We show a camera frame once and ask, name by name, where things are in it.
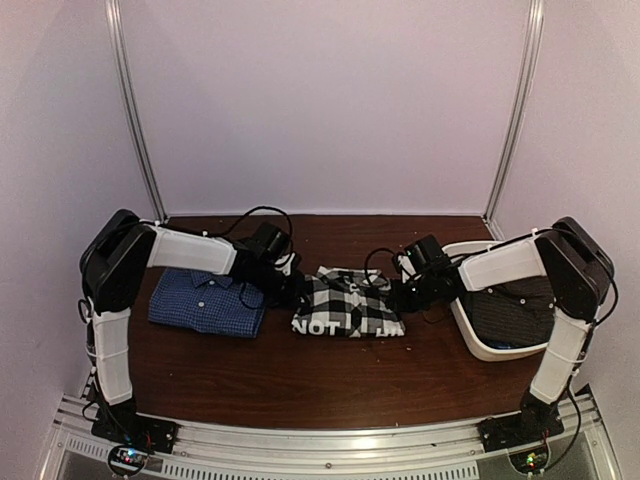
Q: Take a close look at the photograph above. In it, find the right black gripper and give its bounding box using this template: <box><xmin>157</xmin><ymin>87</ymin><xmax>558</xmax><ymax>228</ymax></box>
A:
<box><xmin>386</xmin><ymin>273</ymin><xmax>438</xmax><ymax>313</ymax></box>

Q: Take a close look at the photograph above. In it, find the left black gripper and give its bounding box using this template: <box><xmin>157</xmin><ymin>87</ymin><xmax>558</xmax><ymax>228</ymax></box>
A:
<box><xmin>245</xmin><ymin>260</ymin><xmax>311</xmax><ymax>310</ymax></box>

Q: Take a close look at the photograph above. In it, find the blue shirt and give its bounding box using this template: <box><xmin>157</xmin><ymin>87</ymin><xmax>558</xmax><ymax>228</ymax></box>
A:
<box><xmin>148</xmin><ymin>268</ymin><xmax>266</xmax><ymax>339</ymax></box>

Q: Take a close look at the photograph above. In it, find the black white checked shirt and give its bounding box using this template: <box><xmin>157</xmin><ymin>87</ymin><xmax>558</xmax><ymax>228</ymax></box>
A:
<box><xmin>291</xmin><ymin>266</ymin><xmax>406</xmax><ymax>338</ymax></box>

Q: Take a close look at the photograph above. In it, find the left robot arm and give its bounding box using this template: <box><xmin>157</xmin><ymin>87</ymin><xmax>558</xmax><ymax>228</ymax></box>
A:
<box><xmin>78</xmin><ymin>209</ymin><xmax>304</xmax><ymax>444</ymax></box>

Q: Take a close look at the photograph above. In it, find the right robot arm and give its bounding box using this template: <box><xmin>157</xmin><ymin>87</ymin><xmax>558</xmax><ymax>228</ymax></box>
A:
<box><xmin>386</xmin><ymin>217</ymin><xmax>616</xmax><ymax>442</ymax></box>

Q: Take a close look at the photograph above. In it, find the white plastic basket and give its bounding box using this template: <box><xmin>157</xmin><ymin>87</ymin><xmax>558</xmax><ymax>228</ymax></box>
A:
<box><xmin>442</xmin><ymin>240</ymin><xmax>547</xmax><ymax>362</ymax></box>

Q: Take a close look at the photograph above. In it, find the dark striped shirt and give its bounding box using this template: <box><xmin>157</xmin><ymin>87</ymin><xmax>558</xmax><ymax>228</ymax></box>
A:
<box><xmin>461</xmin><ymin>276</ymin><xmax>555</xmax><ymax>349</ymax></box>

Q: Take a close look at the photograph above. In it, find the right small circuit board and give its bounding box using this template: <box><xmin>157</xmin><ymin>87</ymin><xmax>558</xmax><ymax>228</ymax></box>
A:
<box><xmin>509</xmin><ymin>445</ymin><xmax>550</xmax><ymax>475</ymax></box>

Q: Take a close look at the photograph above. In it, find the small circuit board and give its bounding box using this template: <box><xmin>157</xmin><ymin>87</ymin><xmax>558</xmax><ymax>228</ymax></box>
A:
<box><xmin>509</xmin><ymin>445</ymin><xmax>550</xmax><ymax>475</ymax></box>
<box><xmin>107</xmin><ymin>445</ymin><xmax>150</xmax><ymax>476</ymax></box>

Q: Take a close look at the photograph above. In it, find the left small circuit board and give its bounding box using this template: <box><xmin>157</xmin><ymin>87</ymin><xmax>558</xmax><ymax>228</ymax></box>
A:
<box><xmin>107</xmin><ymin>445</ymin><xmax>150</xmax><ymax>476</ymax></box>

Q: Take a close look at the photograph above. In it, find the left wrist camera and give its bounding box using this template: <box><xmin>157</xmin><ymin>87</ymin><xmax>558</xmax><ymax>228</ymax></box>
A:
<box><xmin>276</xmin><ymin>252</ymin><xmax>301</xmax><ymax>277</ymax></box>

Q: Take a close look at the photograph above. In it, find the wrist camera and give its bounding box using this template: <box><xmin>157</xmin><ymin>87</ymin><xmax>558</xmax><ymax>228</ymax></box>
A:
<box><xmin>276</xmin><ymin>252</ymin><xmax>301</xmax><ymax>277</ymax></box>
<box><xmin>395</xmin><ymin>253</ymin><xmax>415</xmax><ymax>283</ymax></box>

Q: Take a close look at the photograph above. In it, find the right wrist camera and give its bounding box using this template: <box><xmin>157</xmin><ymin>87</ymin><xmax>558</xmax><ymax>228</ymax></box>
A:
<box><xmin>395</xmin><ymin>253</ymin><xmax>415</xmax><ymax>283</ymax></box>

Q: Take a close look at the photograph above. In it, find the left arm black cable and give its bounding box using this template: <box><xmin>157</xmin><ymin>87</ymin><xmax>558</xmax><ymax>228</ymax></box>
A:
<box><xmin>202</xmin><ymin>205</ymin><xmax>295</xmax><ymax>251</ymax></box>

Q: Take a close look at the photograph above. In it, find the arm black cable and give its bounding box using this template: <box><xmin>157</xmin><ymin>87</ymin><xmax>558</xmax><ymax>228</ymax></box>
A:
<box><xmin>202</xmin><ymin>205</ymin><xmax>295</xmax><ymax>251</ymax></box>
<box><xmin>364</xmin><ymin>247</ymin><xmax>401</xmax><ymax>291</ymax></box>

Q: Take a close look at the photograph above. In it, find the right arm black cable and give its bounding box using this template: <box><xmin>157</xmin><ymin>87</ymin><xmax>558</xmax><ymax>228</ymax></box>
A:
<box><xmin>364</xmin><ymin>247</ymin><xmax>401</xmax><ymax>291</ymax></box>

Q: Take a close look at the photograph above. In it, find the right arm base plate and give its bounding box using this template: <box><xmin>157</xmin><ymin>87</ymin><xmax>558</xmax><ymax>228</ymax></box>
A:
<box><xmin>477</xmin><ymin>412</ymin><xmax>565</xmax><ymax>452</ymax></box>

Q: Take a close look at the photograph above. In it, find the front aluminium rail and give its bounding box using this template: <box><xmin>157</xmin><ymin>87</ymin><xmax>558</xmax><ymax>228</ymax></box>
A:
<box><xmin>42</xmin><ymin>384</ymin><xmax>621</xmax><ymax>480</ymax></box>

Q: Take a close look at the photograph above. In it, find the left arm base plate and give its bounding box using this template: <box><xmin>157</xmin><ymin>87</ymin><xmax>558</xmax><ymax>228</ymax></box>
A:
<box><xmin>91</xmin><ymin>411</ymin><xmax>178</xmax><ymax>454</ymax></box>

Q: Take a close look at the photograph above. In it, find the right aluminium frame post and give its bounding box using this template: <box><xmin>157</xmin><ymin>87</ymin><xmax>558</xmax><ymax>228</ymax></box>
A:
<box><xmin>484</xmin><ymin>0</ymin><xmax>545</xmax><ymax>223</ymax></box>

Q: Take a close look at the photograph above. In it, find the aluminium frame post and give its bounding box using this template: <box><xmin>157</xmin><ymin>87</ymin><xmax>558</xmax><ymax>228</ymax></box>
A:
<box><xmin>484</xmin><ymin>0</ymin><xmax>545</xmax><ymax>223</ymax></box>
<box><xmin>104</xmin><ymin>0</ymin><xmax>168</xmax><ymax>220</ymax></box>

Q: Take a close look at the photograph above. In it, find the left aluminium frame post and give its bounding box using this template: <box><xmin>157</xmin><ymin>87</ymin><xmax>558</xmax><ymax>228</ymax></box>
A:
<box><xmin>104</xmin><ymin>0</ymin><xmax>168</xmax><ymax>220</ymax></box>

